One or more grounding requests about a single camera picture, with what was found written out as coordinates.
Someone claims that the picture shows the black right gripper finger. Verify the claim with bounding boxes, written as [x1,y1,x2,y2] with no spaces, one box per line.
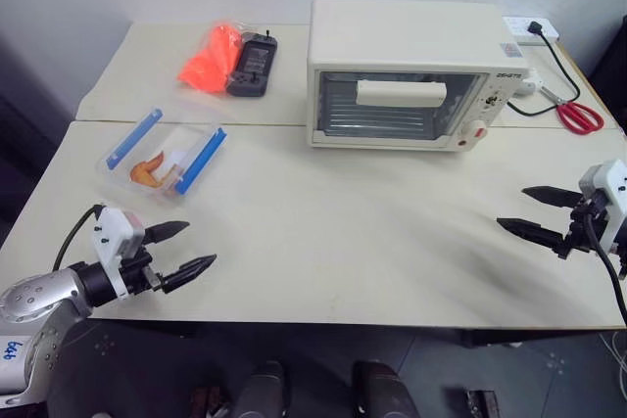
[496,216,570,255]
[521,185,585,209]

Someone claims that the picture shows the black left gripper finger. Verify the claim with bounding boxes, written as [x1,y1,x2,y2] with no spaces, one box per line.
[142,220,192,246]
[161,254,218,295]

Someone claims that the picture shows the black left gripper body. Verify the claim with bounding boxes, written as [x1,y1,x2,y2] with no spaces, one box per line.
[117,240,166,298]

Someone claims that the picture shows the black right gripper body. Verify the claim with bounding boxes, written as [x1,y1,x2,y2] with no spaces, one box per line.
[555,194,612,260]

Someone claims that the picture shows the clear plastic food container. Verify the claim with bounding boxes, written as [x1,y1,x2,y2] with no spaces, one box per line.
[94,106,229,205]

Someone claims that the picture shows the cream toaster oven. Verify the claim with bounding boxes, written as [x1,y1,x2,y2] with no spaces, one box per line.
[305,0,534,154]

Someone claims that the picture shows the orange toy chicken wing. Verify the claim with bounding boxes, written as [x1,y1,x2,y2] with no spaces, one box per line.
[128,153,185,190]

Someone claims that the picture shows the blue container latch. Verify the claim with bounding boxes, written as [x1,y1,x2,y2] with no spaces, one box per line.
[174,127,228,195]
[106,106,165,170]

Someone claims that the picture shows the white plug adapter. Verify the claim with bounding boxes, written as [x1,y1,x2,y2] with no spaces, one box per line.
[513,78,541,97]

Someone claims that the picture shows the dark rounded shape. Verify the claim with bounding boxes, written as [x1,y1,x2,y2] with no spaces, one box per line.
[233,360,289,418]
[351,360,413,418]

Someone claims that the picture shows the white power strip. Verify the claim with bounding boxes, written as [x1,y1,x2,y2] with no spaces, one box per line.
[502,16,561,45]

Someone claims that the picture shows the orange plastic bag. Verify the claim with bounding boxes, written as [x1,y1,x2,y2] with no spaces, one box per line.
[175,20,247,96]

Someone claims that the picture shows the black handheld controller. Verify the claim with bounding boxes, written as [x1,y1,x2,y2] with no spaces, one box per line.
[224,29,279,98]

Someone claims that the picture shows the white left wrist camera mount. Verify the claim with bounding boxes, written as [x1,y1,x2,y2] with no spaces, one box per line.
[91,207,147,300]

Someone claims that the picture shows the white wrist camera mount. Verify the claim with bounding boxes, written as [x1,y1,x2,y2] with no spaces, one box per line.
[578,159,627,254]
[91,207,147,300]

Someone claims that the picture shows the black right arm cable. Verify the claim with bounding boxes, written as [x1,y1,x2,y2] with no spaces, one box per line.
[585,202,627,329]

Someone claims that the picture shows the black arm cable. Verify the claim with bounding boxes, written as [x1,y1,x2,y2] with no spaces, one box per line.
[585,202,627,329]
[52,204,107,273]

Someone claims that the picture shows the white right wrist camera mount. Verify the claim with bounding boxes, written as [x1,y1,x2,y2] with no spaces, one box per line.
[578,159,627,254]

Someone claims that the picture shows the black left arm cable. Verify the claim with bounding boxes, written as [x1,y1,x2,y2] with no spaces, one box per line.
[52,204,107,273]

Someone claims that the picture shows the red handled scissors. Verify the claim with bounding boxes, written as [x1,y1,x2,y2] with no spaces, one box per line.
[538,85,605,135]

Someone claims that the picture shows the black power cord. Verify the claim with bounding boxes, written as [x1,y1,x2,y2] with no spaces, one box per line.
[506,28,583,118]

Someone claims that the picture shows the white floor cables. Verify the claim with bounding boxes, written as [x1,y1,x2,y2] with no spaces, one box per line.
[598,331,627,366]

